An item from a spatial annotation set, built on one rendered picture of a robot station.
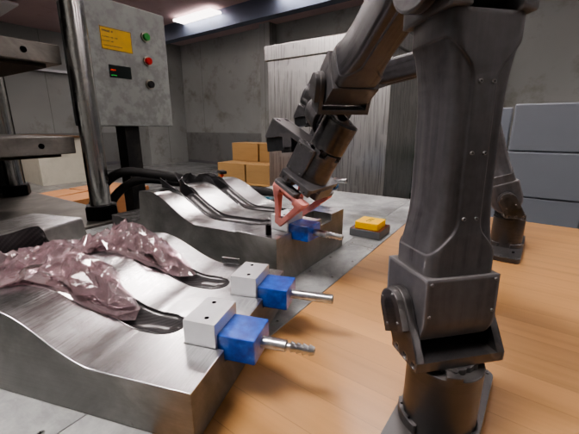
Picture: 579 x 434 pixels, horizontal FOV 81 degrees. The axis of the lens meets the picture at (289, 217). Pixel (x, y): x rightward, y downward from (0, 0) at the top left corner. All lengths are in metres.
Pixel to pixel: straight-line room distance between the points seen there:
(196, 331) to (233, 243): 0.28
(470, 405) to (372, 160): 3.23
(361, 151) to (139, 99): 2.52
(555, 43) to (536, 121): 4.49
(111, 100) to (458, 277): 1.24
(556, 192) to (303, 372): 2.13
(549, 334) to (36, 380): 0.61
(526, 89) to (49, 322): 6.66
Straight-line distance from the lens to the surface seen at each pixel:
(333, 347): 0.46
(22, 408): 0.46
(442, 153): 0.28
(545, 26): 6.88
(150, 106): 1.44
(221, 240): 0.64
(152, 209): 0.79
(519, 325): 0.60
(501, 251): 0.86
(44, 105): 10.77
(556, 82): 6.75
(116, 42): 1.41
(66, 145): 1.22
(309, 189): 0.53
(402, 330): 0.31
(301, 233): 0.58
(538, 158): 2.38
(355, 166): 3.57
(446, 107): 0.28
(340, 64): 0.48
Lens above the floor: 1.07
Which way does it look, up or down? 15 degrees down
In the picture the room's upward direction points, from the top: straight up
